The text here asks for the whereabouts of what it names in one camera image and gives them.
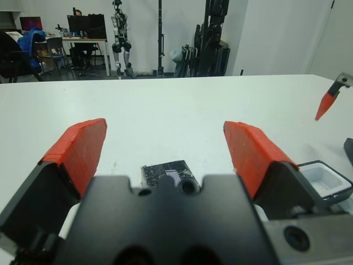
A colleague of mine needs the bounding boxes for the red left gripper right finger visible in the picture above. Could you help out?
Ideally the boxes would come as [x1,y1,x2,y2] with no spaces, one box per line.
[222,120,345,221]

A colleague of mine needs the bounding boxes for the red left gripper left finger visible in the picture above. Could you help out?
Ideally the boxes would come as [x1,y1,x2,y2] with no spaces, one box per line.
[0,118,108,250]

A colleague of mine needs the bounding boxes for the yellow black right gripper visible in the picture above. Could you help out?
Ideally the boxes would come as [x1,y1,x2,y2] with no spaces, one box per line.
[314,72,353,121]

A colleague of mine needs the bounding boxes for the black box lid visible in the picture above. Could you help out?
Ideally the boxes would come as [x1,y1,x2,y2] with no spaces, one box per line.
[140,159,201,194]

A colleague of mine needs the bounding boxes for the black box base white insert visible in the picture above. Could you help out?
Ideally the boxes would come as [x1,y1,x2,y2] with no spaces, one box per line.
[297,158,353,205]

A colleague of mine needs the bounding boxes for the brown cardboard box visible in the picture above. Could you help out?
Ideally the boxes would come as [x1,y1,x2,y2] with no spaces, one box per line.
[36,48,52,66]

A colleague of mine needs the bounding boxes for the seated person behind monitor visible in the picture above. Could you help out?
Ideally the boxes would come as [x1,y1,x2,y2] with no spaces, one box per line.
[68,7,96,70]

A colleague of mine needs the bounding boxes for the black office chair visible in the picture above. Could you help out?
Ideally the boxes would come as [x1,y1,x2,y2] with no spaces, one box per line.
[0,51,46,83]

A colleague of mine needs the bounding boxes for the grey chair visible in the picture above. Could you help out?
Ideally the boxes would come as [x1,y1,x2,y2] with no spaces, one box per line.
[46,37,68,75]

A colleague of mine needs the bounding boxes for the folded grey tripod stands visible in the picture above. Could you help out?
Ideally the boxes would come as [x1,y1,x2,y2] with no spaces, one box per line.
[175,45,198,77]

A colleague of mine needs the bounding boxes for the white office desk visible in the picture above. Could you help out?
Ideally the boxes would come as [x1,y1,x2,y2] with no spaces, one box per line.
[45,37,111,77]

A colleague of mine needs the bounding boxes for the black folded crane stand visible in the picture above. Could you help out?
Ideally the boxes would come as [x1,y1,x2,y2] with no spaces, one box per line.
[192,0,231,77]

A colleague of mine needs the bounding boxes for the blue jacket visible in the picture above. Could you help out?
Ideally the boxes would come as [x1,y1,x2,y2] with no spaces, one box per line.
[17,26,47,71]

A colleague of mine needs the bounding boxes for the translucent plastic bag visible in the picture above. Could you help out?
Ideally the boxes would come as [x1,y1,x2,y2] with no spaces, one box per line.
[171,47,183,63]

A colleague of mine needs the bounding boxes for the black computer monitor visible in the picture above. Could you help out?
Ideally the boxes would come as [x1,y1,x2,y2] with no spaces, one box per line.
[67,15,90,33]

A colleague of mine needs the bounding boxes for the silver humanoid robot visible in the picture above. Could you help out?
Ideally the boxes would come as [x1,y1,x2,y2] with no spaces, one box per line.
[111,0,136,80]

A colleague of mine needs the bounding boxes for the monitor with red screen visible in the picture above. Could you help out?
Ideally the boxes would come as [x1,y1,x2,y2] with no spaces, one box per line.
[19,16,44,31]

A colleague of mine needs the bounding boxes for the white shelf cabinet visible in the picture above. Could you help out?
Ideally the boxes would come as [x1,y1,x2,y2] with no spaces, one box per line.
[0,10,24,30]

